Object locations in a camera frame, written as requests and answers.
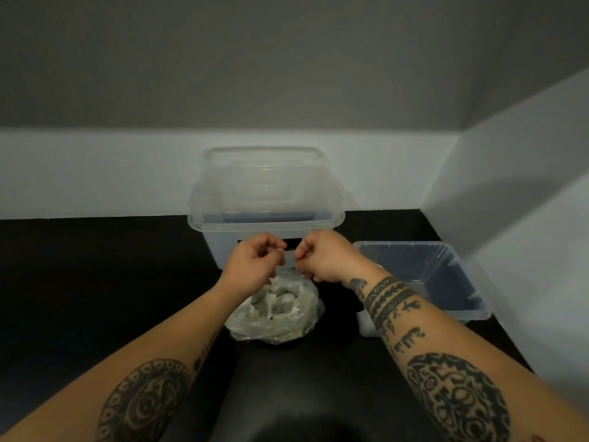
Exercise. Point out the person's left hand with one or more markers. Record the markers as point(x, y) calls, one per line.
point(250, 269)

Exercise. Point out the person's right hand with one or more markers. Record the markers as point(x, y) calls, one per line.
point(333, 260)

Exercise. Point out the clear plastic bag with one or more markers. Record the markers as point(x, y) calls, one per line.
point(303, 317)

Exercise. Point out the small clear plastic bin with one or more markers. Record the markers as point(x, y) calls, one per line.
point(437, 290)

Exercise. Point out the person's right forearm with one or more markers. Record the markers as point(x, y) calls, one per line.
point(460, 377)

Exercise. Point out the person's left forearm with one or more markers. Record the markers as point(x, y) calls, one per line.
point(129, 377)

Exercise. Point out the large clear storage box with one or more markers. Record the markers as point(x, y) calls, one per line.
point(216, 248)

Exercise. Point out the clear storage box lid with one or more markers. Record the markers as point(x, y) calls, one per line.
point(262, 188)

